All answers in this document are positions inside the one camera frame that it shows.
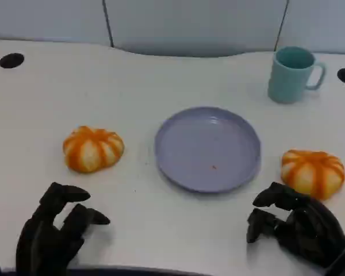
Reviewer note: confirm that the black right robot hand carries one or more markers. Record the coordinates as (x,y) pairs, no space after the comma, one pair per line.
(310,230)

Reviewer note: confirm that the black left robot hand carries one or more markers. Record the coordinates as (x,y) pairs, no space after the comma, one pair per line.
(43,241)

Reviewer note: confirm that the orange and white bread roll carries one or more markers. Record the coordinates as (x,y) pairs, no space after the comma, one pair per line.
(310,172)
(92,151)

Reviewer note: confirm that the lilac plate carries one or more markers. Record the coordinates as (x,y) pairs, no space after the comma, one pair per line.
(207,149)

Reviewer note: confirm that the pale green mug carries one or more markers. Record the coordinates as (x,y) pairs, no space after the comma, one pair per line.
(287,83)

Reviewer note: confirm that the grey partition panel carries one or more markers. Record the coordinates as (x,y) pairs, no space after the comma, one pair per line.
(46,17)
(322,23)
(195,26)

